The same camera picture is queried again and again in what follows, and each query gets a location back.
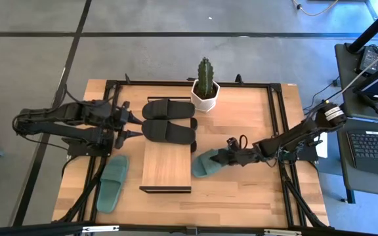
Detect white paper sheet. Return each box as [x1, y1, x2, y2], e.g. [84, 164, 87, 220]
[314, 138, 329, 159]

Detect grey desk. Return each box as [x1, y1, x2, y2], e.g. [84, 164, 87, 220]
[335, 117, 378, 205]
[334, 42, 378, 123]

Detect black aluminium table frame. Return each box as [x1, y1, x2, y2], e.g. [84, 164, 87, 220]
[51, 78, 330, 230]

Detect white plant pot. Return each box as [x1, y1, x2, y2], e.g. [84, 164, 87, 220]
[190, 79, 221, 113]

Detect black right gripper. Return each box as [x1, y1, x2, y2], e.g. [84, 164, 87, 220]
[210, 137, 261, 167]

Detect wooden shelf black metal frame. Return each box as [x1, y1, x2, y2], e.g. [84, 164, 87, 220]
[138, 96, 198, 194]

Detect black monitor cable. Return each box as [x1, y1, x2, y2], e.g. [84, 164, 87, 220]
[354, 90, 378, 123]

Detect white cable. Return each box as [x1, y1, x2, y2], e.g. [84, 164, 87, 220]
[339, 41, 378, 96]

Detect black pole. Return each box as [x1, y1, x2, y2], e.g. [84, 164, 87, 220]
[346, 0, 378, 54]

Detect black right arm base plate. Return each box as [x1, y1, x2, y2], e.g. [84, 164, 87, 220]
[271, 134, 320, 163]

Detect black rig beam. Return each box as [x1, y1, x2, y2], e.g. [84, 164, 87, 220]
[0, 221, 378, 236]

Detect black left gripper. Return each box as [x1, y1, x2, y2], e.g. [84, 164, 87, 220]
[92, 100, 144, 150]

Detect black floor cables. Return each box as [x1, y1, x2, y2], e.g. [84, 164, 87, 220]
[303, 75, 345, 112]

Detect black keyboard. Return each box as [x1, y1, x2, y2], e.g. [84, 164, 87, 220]
[346, 130, 378, 178]

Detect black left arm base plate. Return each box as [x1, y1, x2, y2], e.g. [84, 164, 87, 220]
[66, 130, 115, 158]

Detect green slide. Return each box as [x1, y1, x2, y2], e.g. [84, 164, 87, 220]
[190, 148, 231, 179]
[96, 154, 131, 214]

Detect black power adapter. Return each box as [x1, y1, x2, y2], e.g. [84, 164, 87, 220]
[355, 45, 378, 75]

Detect green cactus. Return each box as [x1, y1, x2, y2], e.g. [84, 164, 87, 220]
[197, 57, 215, 99]

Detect yellow cable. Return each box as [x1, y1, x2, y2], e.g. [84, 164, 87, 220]
[291, 0, 340, 17]

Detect silver bracket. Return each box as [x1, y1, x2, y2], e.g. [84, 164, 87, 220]
[81, 225, 120, 233]
[263, 229, 303, 236]

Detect black cable bundle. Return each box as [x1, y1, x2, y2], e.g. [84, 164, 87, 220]
[56, 156, 108, 224]
[279, 159, 328, 229]

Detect chunky black slide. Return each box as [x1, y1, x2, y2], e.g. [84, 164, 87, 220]
[141, 119, 197, 146]
[141, 98, 196, 121]

